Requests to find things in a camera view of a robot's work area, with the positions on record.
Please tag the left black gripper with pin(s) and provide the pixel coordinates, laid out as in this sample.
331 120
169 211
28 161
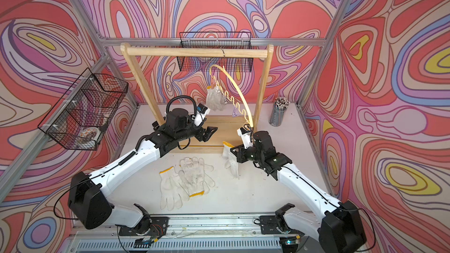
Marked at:
200 136

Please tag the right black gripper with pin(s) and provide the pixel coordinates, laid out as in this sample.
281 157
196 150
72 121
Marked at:
241 154

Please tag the white glove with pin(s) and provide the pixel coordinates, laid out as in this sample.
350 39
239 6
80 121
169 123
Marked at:
173 194
231 163
194 174
215 100

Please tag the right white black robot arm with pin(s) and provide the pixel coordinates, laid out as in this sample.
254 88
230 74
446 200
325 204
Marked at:
335 225

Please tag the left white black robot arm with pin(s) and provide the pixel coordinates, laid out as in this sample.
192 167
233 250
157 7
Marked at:
88 194

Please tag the purple clothes peg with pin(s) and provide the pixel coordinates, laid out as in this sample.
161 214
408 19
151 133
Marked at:
235 112

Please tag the mesh pencil cup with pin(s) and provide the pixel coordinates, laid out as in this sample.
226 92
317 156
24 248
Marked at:
280 106

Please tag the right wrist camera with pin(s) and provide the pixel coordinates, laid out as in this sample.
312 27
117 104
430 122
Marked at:
245 136

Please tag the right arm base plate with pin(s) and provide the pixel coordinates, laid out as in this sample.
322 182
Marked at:
275 225

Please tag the aluminium front rail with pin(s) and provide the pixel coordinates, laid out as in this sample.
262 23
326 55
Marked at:
194 233

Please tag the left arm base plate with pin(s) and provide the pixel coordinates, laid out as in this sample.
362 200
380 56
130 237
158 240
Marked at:
150 226

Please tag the side black wire basket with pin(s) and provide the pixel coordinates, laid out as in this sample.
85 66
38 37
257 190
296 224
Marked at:
92 101

